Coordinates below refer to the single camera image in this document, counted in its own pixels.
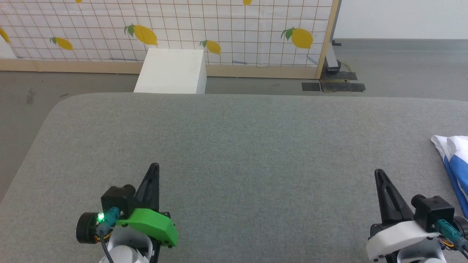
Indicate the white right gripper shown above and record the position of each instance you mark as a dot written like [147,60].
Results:
[398,235]

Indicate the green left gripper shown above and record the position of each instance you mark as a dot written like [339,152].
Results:
[153,224]

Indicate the blue and white garment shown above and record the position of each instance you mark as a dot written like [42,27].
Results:
[459,164]

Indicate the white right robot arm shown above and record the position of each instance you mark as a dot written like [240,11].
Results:
[420,257]

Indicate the white box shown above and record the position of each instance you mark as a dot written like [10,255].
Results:
[172,71]

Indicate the black floor plate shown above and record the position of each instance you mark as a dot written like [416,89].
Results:
[342,86]

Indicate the black tape patch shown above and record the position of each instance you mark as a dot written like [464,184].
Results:
[310,87]

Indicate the grey metal panel foot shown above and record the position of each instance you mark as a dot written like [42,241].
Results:
[332,60]

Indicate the lemon print partition panel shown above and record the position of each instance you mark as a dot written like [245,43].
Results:
[237,36]

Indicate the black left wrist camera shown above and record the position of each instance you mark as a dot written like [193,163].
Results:
[117,199]

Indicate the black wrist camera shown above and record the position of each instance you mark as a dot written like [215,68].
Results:
[435,210]
[117,199]

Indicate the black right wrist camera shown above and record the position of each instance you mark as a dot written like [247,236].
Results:
[435,210]

